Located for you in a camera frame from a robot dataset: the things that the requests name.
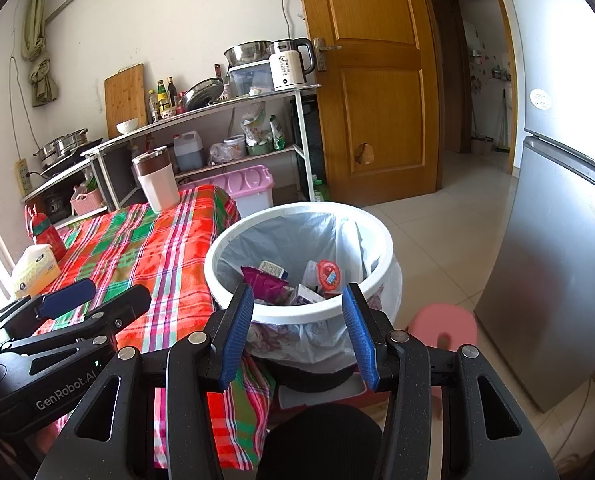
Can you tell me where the translucent bin liner bag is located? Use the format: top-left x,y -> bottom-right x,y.
215,210 -> 403,376

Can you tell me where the purple snack wrapper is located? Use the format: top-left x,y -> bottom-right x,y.
241,266 -> 288,303

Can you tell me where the large white metal shelf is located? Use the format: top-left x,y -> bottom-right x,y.
80,83 -> 323,211

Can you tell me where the white round trash bin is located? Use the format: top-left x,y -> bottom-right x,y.
204,201 -> 403,376

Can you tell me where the green hanging cloth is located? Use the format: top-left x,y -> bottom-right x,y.
22,0 -> 53,108

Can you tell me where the brown white lidded jug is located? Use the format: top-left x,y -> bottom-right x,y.
132,146 -> 181,213

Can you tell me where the red green plaid tablecloth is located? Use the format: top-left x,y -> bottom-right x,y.
8,185 -> 278,471

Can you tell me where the wooden door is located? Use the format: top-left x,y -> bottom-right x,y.
295,0 -> 441,206

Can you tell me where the white oil jug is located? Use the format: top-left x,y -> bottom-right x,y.
172,131 -> 204,171

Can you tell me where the red antler water bottle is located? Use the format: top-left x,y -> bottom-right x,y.
24,205 -> 68,261

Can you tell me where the pink plastic stool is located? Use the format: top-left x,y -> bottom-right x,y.
406,302 -> 479,421

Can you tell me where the silver refrigerator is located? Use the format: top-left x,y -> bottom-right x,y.
474,25 -> 595,413

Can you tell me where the wooden cutting board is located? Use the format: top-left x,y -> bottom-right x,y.
104,63 -> 150,140

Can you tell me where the pink basket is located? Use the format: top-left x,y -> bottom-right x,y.
70,187 -> 104,217

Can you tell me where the steel mixing bowl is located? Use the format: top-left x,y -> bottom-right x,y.
224,40 -> 274,67

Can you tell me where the white plastic bag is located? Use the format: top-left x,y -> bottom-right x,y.
240,102 -> 268,148

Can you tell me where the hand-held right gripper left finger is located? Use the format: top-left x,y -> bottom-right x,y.
35,283 -> 256,480

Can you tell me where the clear plastic bag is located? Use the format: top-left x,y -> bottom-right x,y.
208,135 -> 248,165

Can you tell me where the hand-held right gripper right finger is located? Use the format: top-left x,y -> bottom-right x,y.
341,282 -> 561,480

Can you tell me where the black pot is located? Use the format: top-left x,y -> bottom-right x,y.
45,192 -> 73,221

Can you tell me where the steel wok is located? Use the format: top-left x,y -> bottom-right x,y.
180,76 -> 226,112

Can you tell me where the black induction cooker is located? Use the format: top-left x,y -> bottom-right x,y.
38,137 -> 106,178

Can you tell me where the beige power strip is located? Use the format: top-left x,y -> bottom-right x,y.
16,158 -> 32,196

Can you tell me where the clear plastic storage box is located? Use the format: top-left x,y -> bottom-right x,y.
228,60 -> 273,98

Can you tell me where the pink lidded storage box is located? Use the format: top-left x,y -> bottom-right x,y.
180,165 -> 276,218

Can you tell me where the yellow white tissue pack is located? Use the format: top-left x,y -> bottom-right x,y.
11,244 -> 62,298

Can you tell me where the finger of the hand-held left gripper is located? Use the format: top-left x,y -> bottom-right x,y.
0,284 -> 152,361
0,277 -> 97,333

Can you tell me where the red lid yogurt cup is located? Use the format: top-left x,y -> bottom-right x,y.
315,259 -> 345,295

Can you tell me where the small white metal shelf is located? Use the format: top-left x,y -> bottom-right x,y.
22,157 -> 118,231

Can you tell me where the steel steamer pot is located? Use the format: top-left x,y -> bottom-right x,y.
32,128 -> 89,163

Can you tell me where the white electric kettle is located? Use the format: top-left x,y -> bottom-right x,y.
268,37 -> 317,88

